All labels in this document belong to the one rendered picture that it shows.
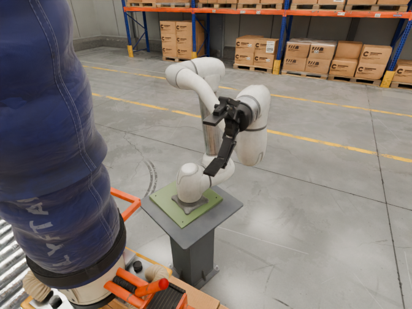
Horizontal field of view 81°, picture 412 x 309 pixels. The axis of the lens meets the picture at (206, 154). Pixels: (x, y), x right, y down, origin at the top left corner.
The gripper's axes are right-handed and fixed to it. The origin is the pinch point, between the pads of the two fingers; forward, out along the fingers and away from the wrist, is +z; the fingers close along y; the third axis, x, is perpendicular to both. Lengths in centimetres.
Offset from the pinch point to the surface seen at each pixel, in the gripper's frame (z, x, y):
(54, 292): 29, 38, 45
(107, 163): -136, 216, 158
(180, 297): 18.3, -0.8, 32.8
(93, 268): 26.1, 16.7, 22.0
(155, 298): 21.5, 4.5, 32.8
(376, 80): -689, -135, 144
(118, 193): -4, 41, 33
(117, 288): 23.5, 15.0, 33.4
